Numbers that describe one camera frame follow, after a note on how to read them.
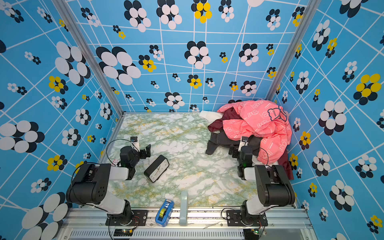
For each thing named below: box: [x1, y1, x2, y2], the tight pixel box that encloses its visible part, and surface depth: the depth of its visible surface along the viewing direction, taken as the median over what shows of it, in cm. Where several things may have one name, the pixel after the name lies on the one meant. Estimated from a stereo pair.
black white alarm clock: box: [143, 154, 170, 183], surface depth 85 cm
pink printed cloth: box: [217, 100, 293, 164], surface depth 91 cm
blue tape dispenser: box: [155, 199, 175, 228], surface depth 73 cm
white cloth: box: [199, 110, 224, 126], surface depth 119 cm
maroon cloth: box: [208, 106, 243, 132], surface depth 110 cm
